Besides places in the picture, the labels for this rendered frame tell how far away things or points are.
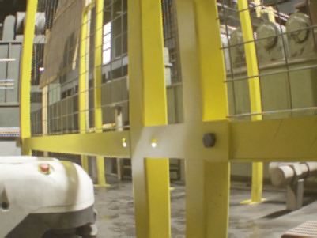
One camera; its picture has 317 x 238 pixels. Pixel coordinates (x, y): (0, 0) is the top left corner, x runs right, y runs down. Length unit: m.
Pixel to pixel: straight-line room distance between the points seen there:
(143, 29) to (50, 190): 0.45
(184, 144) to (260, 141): 0.15
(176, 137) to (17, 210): 0.48
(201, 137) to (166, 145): 0.08
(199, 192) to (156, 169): 0.15
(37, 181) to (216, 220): 0.49
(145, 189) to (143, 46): 0.25
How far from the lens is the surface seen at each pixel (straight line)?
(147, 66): 0.67
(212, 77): 0.54
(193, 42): 0.55
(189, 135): 0.54
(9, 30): 5.58
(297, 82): 2.51
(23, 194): 0.90
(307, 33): 2.54
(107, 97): 4.88
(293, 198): 1.89
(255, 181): 2.19
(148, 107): 0.66
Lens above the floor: 0.42
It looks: 2 degrees up
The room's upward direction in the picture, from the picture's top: 2 degrees counter-clockwise
